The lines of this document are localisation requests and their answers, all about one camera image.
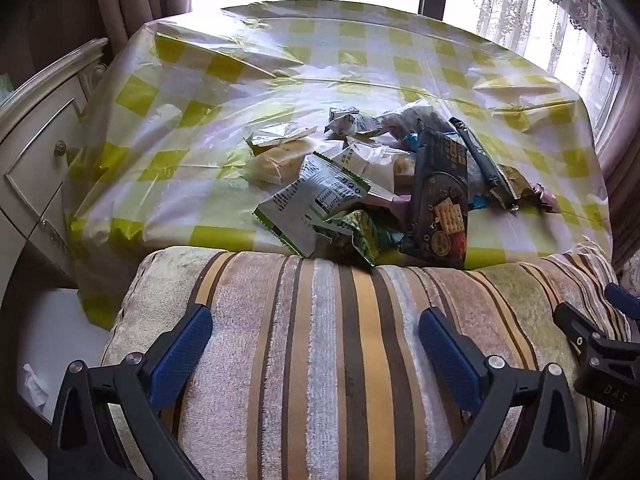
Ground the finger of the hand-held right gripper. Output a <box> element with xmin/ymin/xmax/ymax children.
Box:
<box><xmin>603</xmin><ymin>283</ymin><xmax>640</xmax><ymax>322</ymax></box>
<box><xmin>552</xmin><ymin>301</ymin><xmax>609</xmax><ymax>362</ymax></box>

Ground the white lace curtain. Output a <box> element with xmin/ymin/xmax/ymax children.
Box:
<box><xmin>475</xmin><ymin>0</ymin><xmax>632</xmax><ymax>126</ymax></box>

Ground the white green snack packet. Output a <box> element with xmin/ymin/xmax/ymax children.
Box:
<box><xmin>252</xmin><ymin>154</ymin><xmax>373</xmax><ymax>259</ymax></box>

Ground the green patterned snack packet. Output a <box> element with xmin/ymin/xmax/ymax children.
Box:
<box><xmin>324</xmin><ymin>209</ymin><xmax>402</xmax><ymax>267</ymax></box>

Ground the striped plush cushion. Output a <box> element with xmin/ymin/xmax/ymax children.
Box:
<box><xmin>100</xmin><ymin>242</ymin><xmax>633</xmax><ymax>480</ymax></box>

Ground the gold dark snack packet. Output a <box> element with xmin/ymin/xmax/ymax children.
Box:
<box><xmin>500</xmin><ymin>164</ymin><xmax>537</xmax><ymax>212</ymax></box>

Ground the pink pleated curtain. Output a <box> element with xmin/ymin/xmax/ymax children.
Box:
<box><xmin>594</xmin><ymin>55</ymin><xmax>640</xmax><ymax>273</ymax></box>

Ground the white dresser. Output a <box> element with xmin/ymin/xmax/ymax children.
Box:
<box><xmin>0</xmin><ymin>37</ymin><xmax>111</xmax><ymax>461</ymax></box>

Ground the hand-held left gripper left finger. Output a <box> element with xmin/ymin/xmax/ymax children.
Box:
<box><xmin>47</xmin><ymin>304</ymin><xmax>214</xmax><ymax>480</ymax></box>

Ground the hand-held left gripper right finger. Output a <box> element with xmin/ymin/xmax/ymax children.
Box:
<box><xmin>418</xmin><ymin>306</ymin><xmax>585</xmax><ymax>480</ymax></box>

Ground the crumpled white paper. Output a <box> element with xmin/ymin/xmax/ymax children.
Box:
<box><xmin>22</xmin><ymin>363</ymin><xmax>50</xmax><ymax>407</ymax></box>

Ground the pink snack packet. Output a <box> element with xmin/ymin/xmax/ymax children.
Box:
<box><xmin>531</xmin><ymin>182</ymin><xmax>564</xmax><ymax>214</ymax></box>

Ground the yellow checked plastic tablecloth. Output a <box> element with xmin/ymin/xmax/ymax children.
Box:
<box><xmin>62</xmin><ymin>0</ymin><xmax>613</xmax><ymax>331</ymax></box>

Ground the silver crumpled snack packet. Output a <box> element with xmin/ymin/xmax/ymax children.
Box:
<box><xmin>326</xmin><ymin>105</ymin><xmax>382</xmax><ymax>139</ymax></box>

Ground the dark cracker packet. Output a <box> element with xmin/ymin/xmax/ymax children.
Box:
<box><xmin>400</xmin><ymin>127</ymin><xmax>472</xmax><ymax>269</ymax></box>

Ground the clear plastic snack packet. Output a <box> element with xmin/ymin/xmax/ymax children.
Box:
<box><xmin>375</xmin><ymin>100</ymin><xmax>457</xmax><ymax>137</ymax></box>

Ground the black stick packet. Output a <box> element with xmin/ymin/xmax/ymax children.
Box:
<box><xmin>448</xmin><ymin>117</ymin><xmax>507</xmax><ymax>207</ymax></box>

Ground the pale bread packet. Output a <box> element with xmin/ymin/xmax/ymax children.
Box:
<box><xmin>241</xmin><ymin>126</ymin><xmax>321</xmax><ymax>187</ymax></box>

